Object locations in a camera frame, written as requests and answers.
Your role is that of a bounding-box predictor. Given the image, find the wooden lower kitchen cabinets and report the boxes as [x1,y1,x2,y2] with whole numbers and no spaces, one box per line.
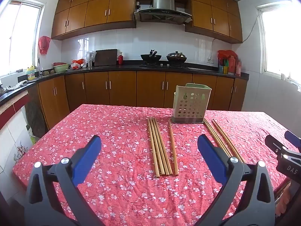
[38,71,248,130]

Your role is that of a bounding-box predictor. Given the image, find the black wok with lid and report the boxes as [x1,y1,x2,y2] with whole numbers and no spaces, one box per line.
[166,51,188,62]

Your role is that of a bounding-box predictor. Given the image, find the beige perforated utensil holder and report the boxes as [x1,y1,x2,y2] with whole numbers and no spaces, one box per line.
[171,83,212,124]

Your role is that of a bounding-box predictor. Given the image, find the white power cable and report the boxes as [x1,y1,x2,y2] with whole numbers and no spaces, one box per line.
[210,38,217,59]

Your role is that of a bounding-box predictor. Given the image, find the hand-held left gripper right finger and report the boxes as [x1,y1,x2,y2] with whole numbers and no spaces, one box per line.
[197,134,275,226]

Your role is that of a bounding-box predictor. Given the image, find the white rag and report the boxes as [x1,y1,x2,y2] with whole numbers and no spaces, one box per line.
[6,80,27,91]

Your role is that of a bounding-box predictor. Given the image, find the black kitchen countertop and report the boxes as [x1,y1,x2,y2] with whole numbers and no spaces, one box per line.
[0,60,250,109]

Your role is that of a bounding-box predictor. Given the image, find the green basin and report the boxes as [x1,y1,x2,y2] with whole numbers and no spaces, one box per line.
[53,62,70,73]

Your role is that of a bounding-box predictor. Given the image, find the green yellow seasoning box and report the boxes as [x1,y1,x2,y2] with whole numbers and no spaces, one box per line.
[219,59,230,74]

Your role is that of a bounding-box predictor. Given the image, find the wooden upper kitchen cabinets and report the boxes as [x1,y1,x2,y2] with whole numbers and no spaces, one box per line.
[51,0,243,44]

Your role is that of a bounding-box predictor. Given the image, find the steel range hood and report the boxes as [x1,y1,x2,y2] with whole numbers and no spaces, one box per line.
[134,0,193,25]

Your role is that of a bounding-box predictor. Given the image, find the clear plastic bag over cup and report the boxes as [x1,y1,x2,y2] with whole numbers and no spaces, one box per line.
[86,51,97,67]

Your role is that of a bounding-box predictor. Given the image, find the black wok with handle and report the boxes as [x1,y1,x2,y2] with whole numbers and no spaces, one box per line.
[140,49,163,62]

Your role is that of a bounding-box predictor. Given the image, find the red plastic bag on hook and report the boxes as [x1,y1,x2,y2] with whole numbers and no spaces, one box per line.
[38,36,51,55]

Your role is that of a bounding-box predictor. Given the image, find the black gas stove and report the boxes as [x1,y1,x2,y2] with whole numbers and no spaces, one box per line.
[139,62,191,70]

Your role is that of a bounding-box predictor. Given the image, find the large sliding window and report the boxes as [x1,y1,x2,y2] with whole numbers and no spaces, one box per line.
[0,1,45,78]

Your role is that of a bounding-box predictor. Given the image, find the person's right hand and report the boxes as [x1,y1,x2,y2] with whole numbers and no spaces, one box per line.
[275,185,294,218]

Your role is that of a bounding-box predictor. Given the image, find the wooden kitchen cabinets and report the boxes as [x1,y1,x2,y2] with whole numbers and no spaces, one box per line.
[38,71,248,130]
[51,0,243,44]

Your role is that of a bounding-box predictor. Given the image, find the red and white bag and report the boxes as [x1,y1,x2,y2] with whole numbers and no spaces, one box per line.
[71,59,86,70]

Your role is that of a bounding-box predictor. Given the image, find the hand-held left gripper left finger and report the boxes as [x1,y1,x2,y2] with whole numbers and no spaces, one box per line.
[25,135,105,226]

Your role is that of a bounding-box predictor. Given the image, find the small bright window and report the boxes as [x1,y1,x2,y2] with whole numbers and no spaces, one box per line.
[257,0,301,85]

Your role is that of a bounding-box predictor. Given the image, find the dark wooden cutting board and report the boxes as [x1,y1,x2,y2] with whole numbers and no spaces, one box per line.
[94,49,118,66]

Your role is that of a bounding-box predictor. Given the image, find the red floral tablecloth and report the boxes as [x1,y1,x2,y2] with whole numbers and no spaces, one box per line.
[13,104,294,226]

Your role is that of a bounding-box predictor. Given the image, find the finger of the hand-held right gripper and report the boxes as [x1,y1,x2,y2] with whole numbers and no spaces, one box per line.
[284,131,301,152]
[265,135,289,158]

